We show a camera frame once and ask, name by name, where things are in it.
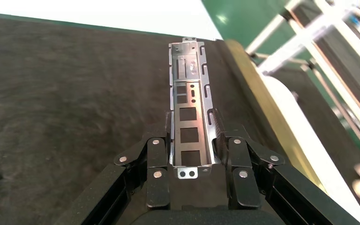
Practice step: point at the black felt-lined container tray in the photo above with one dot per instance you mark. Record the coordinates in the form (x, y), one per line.
(59, 108)

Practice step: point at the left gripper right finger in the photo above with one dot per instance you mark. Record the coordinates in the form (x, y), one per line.
(242, 161)

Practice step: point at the metal channel part square cutouts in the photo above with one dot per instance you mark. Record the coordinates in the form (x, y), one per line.
(188, 124)

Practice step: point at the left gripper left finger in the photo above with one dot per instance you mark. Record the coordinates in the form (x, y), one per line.
(156, 161)

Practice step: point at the white tube frame cart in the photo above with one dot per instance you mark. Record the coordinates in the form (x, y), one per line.
(310, 34)

